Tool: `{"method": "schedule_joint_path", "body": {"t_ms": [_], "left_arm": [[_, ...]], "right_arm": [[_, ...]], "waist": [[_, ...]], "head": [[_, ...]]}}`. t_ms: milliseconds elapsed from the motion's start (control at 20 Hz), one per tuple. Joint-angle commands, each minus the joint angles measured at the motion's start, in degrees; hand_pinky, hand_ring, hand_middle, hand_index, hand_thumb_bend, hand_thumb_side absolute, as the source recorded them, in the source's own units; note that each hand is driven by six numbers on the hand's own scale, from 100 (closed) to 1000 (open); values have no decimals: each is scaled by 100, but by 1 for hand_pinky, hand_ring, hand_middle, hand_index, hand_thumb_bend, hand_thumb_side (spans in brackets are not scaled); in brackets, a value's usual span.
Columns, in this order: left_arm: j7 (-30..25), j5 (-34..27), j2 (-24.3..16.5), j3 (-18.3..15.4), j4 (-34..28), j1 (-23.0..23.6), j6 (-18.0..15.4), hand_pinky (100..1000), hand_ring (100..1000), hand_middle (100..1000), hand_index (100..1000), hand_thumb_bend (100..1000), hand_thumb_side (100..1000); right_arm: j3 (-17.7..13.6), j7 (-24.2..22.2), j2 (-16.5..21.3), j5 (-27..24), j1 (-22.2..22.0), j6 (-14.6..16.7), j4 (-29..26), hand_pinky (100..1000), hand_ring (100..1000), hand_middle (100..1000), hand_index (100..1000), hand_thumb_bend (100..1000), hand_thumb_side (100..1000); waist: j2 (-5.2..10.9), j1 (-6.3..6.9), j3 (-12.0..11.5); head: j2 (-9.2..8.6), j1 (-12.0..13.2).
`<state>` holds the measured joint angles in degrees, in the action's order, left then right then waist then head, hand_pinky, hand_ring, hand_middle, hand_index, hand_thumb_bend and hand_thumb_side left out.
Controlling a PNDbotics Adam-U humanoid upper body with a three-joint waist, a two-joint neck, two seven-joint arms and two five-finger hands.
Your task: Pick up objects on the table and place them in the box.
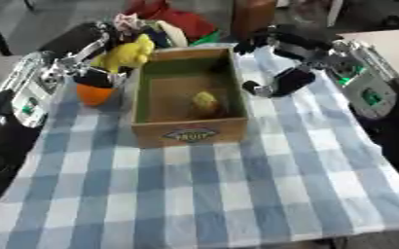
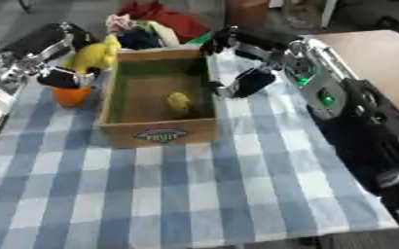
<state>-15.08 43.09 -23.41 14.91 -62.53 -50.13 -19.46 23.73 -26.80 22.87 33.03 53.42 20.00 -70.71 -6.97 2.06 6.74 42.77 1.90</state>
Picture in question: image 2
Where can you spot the tan cardboard box green inside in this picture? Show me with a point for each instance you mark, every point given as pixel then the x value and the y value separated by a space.
pixel 157 97

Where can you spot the silver and black right robot arm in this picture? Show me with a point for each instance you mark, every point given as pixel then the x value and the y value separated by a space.
pixel 356 123

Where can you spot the orange toy fruit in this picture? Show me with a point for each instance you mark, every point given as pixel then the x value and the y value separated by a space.
pixel 70 96

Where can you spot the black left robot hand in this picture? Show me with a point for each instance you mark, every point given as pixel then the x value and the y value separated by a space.
pixel 44 40

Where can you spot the yellow toy fruit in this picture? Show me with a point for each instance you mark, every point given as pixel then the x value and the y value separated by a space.
pixel 179 104

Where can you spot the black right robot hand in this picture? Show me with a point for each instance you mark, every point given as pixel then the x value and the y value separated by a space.
pixel 254 82

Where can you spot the brown cardboard box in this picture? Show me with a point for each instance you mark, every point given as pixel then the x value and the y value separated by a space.
pixel 246 12

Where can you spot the pile of colourful cloth items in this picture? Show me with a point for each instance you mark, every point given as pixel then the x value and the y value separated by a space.
pixel 152 27

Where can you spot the yellow soft toy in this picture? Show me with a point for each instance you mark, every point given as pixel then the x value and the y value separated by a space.
pixel 95 55

